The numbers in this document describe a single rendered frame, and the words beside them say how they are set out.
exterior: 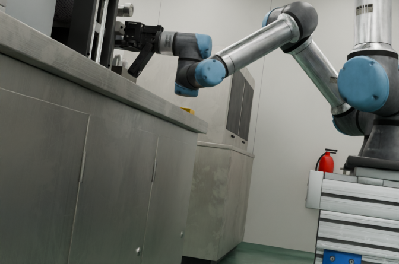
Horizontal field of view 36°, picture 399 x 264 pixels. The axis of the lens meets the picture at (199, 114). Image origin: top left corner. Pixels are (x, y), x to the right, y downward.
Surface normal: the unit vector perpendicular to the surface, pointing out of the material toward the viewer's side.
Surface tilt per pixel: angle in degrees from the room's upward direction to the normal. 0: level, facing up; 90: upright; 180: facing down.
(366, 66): 98
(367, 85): 98
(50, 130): 90
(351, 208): 90
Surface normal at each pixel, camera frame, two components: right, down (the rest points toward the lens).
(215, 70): 0.41, -0.03
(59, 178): 0.97, 0.11
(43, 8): -0.19, -0.11
